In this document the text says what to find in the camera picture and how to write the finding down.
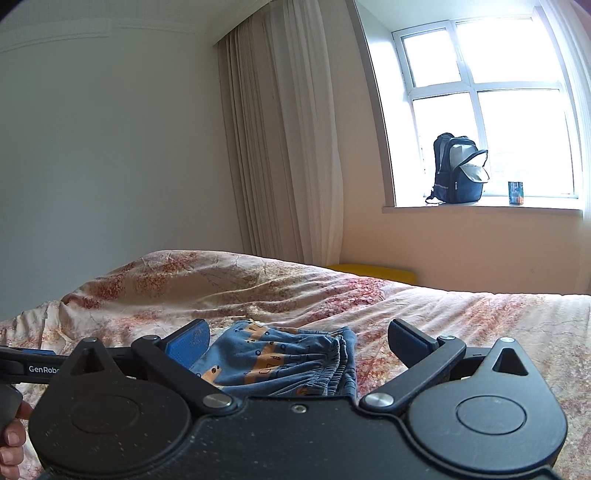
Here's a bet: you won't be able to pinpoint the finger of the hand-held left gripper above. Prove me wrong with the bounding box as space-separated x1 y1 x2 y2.
0 346 71 357

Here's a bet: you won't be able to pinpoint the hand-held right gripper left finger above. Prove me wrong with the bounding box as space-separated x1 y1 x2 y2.
50 318 241 411

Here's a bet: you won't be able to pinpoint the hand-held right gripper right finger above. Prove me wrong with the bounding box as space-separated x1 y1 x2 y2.
388 318 542 412

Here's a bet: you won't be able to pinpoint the blue patterned pants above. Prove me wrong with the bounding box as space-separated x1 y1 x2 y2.
189 318 359 400

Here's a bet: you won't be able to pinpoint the person's left hand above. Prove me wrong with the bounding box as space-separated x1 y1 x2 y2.
0 401 34 464

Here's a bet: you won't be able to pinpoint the yellow box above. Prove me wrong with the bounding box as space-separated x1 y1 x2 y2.
329 262 417 285

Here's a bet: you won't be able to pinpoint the floral bed blanket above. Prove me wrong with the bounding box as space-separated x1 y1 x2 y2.
0 249 591 480

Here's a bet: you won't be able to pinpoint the white window sill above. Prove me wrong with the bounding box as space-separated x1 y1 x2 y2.
381 196 585 217

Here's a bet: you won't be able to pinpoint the dark blue backpack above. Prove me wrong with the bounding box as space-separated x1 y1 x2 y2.
425 133 491 205

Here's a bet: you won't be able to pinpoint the beige pleated curtain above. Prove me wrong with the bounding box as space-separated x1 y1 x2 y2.
216 14 311 264

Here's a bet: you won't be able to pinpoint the white sheer curtain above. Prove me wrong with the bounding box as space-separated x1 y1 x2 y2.
259 0 366 267
538 0 591 204

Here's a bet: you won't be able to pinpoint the white framed window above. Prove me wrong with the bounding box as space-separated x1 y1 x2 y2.
392 17 584 202

